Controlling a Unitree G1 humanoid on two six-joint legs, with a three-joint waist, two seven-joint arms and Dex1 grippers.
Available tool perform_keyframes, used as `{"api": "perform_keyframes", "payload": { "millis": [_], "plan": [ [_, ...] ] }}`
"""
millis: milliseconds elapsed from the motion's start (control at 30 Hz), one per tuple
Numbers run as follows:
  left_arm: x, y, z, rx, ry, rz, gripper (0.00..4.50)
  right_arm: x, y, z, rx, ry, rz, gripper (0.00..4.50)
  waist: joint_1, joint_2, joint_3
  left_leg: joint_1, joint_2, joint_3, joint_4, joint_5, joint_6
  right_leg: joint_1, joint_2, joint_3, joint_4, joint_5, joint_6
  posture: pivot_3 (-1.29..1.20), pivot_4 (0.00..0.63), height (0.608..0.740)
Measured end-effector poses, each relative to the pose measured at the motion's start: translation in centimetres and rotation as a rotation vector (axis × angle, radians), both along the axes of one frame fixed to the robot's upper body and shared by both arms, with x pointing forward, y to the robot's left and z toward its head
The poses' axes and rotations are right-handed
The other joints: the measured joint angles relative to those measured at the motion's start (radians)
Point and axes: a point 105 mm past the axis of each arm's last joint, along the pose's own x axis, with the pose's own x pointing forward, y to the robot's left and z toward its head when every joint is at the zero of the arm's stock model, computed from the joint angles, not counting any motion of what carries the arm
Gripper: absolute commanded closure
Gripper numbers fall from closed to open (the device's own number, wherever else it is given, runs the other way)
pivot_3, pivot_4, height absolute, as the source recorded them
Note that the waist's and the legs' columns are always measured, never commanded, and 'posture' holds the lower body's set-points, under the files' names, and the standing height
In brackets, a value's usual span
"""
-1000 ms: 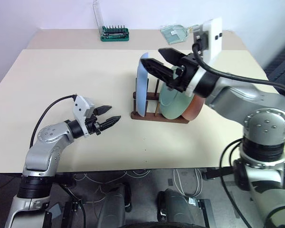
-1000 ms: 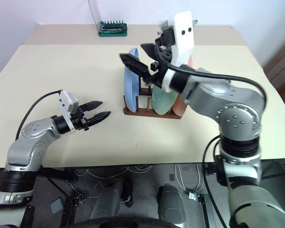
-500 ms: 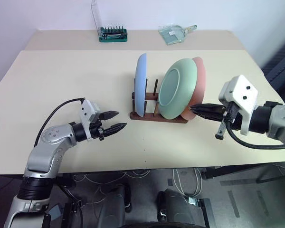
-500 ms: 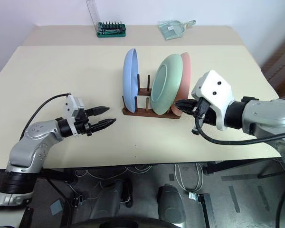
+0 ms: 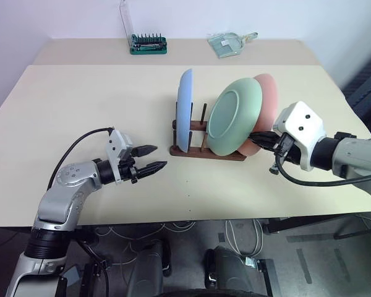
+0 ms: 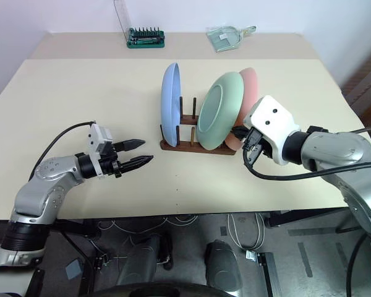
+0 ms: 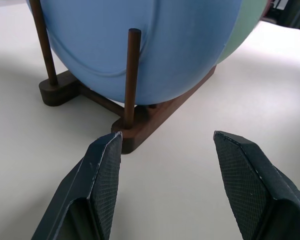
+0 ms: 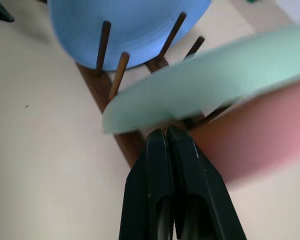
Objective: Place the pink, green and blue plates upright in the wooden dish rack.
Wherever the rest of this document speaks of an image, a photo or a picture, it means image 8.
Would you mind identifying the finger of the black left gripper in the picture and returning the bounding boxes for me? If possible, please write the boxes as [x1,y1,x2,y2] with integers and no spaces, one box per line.
[0,0,15,24]

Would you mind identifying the brown wooden dish rack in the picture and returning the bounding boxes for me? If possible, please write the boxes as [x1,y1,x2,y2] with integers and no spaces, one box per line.
[74,11,236,171]

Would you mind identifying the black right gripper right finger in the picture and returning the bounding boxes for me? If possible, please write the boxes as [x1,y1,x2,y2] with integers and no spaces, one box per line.
[166,125,248,240]

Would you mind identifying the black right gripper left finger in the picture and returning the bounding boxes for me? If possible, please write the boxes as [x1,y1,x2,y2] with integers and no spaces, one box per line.
[118,129,176,240]

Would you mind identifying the blue plate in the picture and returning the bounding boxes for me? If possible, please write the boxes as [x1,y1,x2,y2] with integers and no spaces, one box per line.
[47,0,212,73]

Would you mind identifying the light green plate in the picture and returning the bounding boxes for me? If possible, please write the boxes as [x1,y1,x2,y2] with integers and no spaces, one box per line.
[101,23,300,136]

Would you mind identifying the red plate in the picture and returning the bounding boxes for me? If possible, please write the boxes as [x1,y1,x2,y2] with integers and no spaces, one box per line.
[189,76,300,192]

